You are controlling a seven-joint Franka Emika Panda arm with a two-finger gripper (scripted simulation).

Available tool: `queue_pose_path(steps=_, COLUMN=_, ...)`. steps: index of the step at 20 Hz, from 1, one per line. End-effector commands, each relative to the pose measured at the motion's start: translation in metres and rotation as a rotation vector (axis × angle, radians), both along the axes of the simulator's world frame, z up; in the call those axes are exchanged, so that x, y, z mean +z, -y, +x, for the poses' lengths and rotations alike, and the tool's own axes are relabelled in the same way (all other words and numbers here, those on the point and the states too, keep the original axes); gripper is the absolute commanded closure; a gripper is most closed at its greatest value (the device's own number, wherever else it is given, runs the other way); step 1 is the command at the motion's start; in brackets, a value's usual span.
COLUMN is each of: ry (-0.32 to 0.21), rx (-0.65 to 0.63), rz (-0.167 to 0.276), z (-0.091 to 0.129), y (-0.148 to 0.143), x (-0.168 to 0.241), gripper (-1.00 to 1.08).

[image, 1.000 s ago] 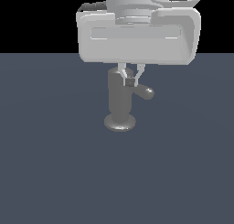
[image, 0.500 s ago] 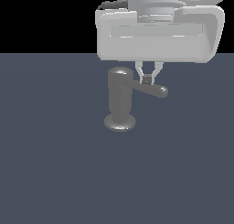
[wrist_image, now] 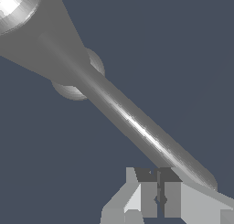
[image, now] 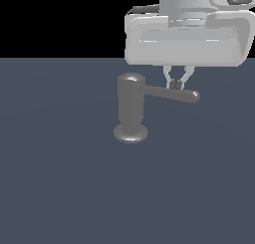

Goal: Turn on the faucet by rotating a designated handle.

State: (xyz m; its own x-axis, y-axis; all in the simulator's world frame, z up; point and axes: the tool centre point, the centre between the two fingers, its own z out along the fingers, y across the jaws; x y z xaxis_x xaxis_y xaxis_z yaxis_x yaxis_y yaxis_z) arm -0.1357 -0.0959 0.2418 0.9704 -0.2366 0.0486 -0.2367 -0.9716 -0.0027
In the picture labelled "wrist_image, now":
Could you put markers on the long grey metal faucet rod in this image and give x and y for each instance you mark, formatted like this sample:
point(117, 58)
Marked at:
point(137, 121)

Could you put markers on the round grey faucet base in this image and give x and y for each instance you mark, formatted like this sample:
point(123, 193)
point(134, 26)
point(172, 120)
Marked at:
point(68, 92)

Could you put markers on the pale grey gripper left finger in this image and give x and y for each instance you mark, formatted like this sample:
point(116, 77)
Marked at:
point(134, 203)

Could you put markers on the grey cone faucet body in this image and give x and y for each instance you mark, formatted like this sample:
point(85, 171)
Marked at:
point(45, 41)

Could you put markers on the shiny grey metal ball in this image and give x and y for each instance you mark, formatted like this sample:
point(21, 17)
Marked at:
point(13, 8)

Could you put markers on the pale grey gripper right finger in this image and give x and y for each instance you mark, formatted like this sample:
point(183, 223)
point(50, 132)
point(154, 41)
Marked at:
point(201, 208)

